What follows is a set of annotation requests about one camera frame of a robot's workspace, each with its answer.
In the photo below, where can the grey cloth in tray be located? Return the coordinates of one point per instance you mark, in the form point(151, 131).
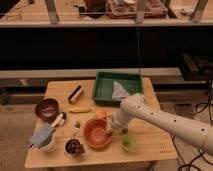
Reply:
point(118, 91)

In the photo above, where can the white cup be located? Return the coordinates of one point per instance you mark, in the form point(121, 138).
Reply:
point(50, 146)

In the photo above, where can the green pear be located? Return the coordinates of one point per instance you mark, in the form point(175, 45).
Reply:
point(128, 142)

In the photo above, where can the dark red bowl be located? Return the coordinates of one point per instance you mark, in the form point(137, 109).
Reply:
point(47, 110)

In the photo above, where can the yellow banana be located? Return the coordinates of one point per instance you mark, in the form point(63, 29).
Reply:
point(79, 109)

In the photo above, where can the orange peach fruit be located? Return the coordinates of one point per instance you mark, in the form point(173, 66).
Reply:
point(101, 114)

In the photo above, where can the black crate at right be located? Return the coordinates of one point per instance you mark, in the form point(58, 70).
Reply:
point(196, 68)

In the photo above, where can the white handled utensil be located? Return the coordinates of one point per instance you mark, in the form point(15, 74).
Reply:
point(60, 120)

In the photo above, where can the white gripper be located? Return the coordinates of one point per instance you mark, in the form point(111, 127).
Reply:
point(116, 121)

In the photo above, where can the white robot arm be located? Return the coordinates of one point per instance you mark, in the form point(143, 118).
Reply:
point(194, 132)

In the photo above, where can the orange bowl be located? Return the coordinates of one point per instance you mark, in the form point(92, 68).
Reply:
point(95, 135)

